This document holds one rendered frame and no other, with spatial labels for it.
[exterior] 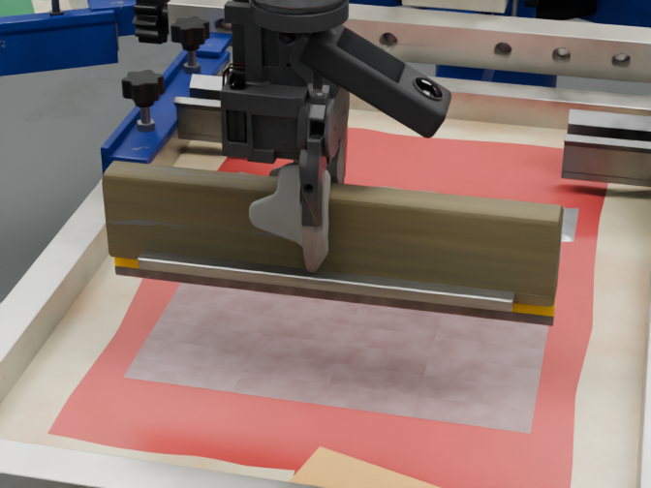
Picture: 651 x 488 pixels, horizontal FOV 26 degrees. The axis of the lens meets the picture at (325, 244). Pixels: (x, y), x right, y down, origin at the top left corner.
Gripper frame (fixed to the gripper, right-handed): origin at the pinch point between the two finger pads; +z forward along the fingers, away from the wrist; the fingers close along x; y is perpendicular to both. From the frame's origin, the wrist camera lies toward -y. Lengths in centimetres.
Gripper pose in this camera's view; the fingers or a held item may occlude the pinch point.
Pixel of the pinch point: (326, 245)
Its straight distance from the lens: 109.8
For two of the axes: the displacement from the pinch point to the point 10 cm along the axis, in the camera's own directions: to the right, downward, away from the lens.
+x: -2.3, 4.8, -8.5
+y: -9.7, -1.1, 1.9
